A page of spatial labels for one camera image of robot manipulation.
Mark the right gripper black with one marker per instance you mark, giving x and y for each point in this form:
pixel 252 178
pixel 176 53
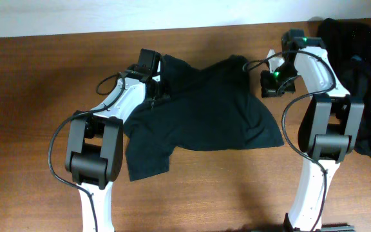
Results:
pixel 268 90

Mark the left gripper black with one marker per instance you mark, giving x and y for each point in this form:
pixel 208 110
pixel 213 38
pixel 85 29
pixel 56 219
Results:
pixel 159 90

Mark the black t-shirt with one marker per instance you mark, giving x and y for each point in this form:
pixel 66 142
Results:
pixel 208 110

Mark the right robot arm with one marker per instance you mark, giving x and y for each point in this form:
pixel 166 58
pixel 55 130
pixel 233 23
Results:
pixel 328 131

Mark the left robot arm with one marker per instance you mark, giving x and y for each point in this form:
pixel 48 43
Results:
pixel 94 151

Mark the pile of black clothes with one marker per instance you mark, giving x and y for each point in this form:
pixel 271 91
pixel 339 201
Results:
pixel 349 53

